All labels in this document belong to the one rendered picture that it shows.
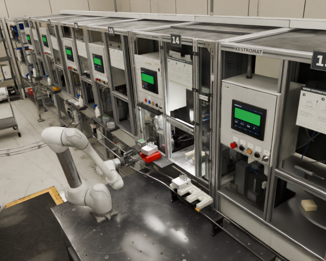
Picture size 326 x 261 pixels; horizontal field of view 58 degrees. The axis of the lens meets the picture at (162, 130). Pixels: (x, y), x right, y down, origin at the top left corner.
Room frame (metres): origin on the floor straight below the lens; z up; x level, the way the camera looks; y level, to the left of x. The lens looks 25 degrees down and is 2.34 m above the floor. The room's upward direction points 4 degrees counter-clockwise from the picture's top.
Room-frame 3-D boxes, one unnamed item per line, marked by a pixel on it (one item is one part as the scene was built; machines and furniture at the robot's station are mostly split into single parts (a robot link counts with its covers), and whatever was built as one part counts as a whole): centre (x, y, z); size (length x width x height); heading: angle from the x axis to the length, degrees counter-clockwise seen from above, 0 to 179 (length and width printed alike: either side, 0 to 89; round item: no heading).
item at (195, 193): (1.93, -0.19, 0.84); 0.36 x 0.14 x 0.10; 34
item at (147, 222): (1.76, 0.17, 0.66); 1.50 x 1.06 x 0.04; 34
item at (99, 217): (1.96, 0.53, 0.71); 0.22 x 0.18 x 0.06; 34
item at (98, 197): (1.98, 0.55, 0.85); 0.18 x 0.16 x 0.22; 71
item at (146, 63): (2.65, 0.00, 1.60); 0.42 x 0.29 x 0.46; 34
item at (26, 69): (7.17, 3.01, 1.00); 1.30 x 0.51 x 2.00; 34
